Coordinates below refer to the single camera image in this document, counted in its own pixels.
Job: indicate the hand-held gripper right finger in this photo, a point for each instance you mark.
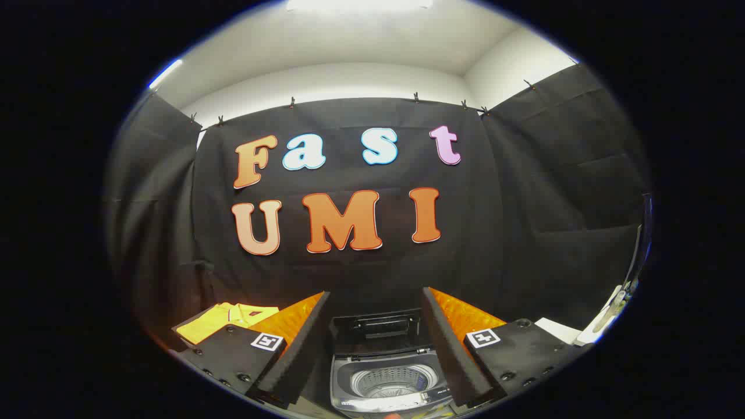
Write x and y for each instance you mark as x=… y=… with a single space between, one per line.
x=451 y=349

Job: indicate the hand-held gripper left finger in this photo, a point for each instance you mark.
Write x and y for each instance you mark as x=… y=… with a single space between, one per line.
x=302 y=349

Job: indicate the dark glass washing machine lid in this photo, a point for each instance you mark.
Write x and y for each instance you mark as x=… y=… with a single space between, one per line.
x=378 y=331

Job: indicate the grey washing machine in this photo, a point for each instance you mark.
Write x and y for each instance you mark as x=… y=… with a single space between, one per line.
x=387 y=401

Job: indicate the yellow polo shirt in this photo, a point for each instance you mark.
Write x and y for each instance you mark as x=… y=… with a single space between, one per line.
x=215 y=323

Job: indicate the white flat panel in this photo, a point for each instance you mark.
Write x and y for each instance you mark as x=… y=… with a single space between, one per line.
x=557 y=330

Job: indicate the row of black cloth clips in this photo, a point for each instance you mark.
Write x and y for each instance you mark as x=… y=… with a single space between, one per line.
x=293 y=103

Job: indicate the strip light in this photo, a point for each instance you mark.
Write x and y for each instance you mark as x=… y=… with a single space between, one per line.
x=165 y=74

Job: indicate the ceiling light panel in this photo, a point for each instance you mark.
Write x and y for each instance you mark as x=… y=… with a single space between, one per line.
x=361 y=4

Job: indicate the white metal frame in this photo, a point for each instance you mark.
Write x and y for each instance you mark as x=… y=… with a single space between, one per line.
x=611 y=308

